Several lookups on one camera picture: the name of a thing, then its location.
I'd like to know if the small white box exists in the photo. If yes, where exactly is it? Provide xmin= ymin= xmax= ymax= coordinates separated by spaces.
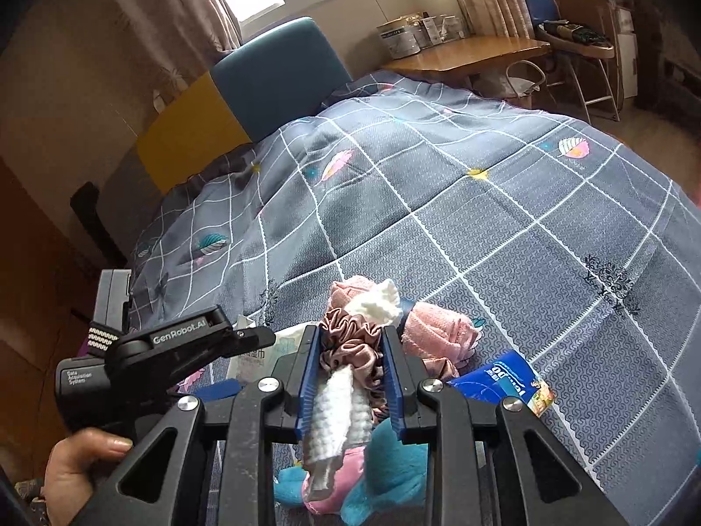
xmin=443 ymin=11 xmax=469 ymax=42
xmin=419 ymin=14 xmax=444 ymax=47

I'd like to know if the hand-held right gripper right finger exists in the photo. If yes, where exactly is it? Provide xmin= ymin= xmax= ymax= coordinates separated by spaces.
xmin=382 ymin=324 xmax=630 ymax=526

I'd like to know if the wooden desk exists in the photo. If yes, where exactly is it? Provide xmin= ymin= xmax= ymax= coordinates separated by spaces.
xmin=380 ymin=36 xmax=554 ymax=94

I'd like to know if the pink towel roll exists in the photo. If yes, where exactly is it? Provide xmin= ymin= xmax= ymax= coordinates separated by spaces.
xmin=327 ymin=279 xmax=483 ymax=373

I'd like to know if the grey checked blanket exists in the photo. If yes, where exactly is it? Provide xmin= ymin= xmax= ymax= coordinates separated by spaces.
xmin=128 ymin=68 xmax=701 ymax=526

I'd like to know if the blue folding chair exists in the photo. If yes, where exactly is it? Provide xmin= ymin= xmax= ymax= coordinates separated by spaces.
xmin=522 ymin=0 xmax=622 ymax=121

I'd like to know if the grey yellow blue headboard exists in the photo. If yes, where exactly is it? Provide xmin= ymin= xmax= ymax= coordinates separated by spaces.
xmin=101 ymin=16 xmax=354 ymax=198

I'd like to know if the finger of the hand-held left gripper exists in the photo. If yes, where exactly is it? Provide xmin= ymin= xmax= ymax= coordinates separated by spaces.
xmin=216 ymin=326 xmax=276 ymax=363

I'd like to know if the brown satin scrunchie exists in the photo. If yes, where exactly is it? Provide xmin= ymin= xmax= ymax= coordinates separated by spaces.
xmin=319 ymin=307 xmax=387 ymax=412

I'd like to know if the white knitted cloth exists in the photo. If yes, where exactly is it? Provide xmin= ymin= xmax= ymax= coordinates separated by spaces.
xmin=342 ymin=278 xmax=403 ymax=327
xmin=301 ymin=364 xmax=362 ymax=513

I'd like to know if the dark patterned bundle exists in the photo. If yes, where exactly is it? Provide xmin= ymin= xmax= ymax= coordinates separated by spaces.
xmin=539 ymin=19 xmax=609 ymax=47

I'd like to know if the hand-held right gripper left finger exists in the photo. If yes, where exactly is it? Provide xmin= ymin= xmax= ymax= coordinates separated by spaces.
xmin=82 ymin=324 xmax=324 ymax=526

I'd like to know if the person's left hand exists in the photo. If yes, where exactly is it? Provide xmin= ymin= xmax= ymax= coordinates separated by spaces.
xmin=42 ymin=428 xmax=135 ymax=526

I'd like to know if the white round wire frame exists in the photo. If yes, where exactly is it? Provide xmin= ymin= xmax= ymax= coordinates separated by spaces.
xmin=504 ymin=59 xmax=549 ymax=100

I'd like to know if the blue tissue pack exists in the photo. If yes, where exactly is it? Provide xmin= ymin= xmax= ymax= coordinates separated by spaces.
xmin=448 ymin=349 xmax=556 ymax=414

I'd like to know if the white wet wipes pack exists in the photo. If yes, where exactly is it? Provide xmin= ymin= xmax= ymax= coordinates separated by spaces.
xmin=227 ymin=315 xmax=308 ymax=384

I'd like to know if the blue and pink plush toy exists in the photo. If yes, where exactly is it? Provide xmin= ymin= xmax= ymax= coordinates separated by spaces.
xmin=274 ymin=416 xmax=431 ymax=526

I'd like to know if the brown wooden wardrobe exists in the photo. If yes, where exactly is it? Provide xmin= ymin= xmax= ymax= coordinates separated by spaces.
xmin=0 ymin=159 xmax=132 ymax=483

